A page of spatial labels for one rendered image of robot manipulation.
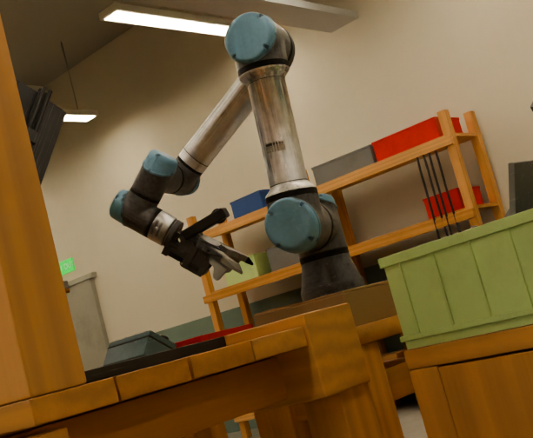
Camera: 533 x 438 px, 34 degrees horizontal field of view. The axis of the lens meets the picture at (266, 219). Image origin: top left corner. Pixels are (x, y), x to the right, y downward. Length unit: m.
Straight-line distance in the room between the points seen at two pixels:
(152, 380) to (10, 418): 0.21
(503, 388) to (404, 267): 0.27
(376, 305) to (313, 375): 0.42
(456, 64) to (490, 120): 0.56
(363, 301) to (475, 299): 0.46
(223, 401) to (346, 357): 0.25
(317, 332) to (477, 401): 0.29
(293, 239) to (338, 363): 0.38
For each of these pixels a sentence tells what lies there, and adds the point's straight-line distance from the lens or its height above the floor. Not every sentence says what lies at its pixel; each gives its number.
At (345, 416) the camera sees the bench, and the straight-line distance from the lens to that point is 1.57.
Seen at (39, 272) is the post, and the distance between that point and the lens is 1.19.
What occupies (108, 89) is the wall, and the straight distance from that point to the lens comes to 10.41.
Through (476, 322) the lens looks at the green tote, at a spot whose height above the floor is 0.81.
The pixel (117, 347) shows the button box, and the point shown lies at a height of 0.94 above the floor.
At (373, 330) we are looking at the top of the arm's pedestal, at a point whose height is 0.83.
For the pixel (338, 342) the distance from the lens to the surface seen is 1.58.
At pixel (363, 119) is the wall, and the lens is 7.98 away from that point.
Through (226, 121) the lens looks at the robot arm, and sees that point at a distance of 2.10.
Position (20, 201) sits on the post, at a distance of 1.21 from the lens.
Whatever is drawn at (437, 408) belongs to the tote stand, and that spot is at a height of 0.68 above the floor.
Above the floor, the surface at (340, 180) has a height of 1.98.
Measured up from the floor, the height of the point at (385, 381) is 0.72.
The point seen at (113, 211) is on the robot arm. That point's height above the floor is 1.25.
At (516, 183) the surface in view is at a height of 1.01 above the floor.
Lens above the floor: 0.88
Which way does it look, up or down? 7 degrees up
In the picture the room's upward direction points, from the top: 15 degrees counter-clockwise
